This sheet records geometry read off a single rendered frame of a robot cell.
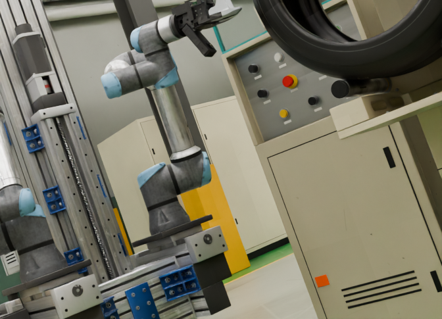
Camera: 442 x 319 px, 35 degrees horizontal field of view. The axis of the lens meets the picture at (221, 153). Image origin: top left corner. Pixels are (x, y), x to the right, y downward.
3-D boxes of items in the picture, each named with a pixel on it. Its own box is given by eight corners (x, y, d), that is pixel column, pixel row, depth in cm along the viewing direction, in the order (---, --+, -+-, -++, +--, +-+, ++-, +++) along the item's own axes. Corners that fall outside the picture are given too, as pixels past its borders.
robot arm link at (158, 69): (145, 94, 214) (132, 59, 213) (179, 82, 215) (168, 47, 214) (145, 94, 206) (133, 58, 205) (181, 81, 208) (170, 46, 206)
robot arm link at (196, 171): (175, 193, 261) (125, 51, 252) (213, 179, 263) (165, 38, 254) (178, 198, 250) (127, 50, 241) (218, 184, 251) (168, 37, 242)
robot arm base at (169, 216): (143, 238, 254) (134, 212, 255) (177, 225, 263) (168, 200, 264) (164, 231, 242) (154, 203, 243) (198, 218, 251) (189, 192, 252)
